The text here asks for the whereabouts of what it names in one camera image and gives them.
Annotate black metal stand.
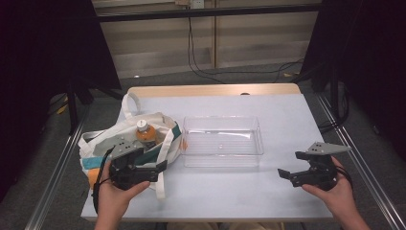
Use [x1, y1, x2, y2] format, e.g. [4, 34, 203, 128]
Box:
[328, 61, 341, 120]
[65, 87, 79, 136]

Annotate black curtain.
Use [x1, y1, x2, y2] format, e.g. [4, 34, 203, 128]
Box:
[0, 0, 123, 203]
[299, 0, 406, 162]

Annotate person's legs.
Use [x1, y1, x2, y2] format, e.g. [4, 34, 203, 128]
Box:
[166, 221, 285, 230]

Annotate orange drink bottle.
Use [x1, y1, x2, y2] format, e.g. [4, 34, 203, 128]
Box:
[135, 119, 158, 149]

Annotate white canvas tote bag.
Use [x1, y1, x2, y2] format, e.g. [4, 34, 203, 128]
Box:
[78, 92, 184, 200]

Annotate black floor cable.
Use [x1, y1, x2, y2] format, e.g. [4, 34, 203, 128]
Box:
[187, 15, 305, 85]

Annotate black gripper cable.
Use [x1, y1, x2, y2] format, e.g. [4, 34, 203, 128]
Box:
[91, 146, 117, 215]
[334, 165, 354, 193]

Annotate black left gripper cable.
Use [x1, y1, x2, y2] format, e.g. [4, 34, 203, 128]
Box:
[91, 146, 117, 215]

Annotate wooden table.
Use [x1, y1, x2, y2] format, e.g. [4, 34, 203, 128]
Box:
[80, 82, 335, 223]

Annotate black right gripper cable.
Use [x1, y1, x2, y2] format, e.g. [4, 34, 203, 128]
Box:
[334, 165, 354, 193]

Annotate aluminium floor rail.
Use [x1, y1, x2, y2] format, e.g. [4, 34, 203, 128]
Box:
[24, 104, 91, 230]
[315, 92, 406, 230]

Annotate person's left hand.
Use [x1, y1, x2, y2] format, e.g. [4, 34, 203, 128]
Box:
[95, 160, 151, 221]

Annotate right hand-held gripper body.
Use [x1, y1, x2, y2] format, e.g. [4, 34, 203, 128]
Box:
[288, 141, 352, 193]

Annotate black horizontal bar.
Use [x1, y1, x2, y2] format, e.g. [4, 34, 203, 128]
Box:
[95, 3, 324, 23]

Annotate clear plastic container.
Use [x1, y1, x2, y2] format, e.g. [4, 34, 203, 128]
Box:
[179, 115, 265, 169]

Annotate person's right hand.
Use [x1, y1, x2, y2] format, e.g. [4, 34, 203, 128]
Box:
[301, 156, 361, 223]

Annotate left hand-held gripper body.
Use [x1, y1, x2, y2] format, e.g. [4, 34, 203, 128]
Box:
[94, 135, 161, 192]

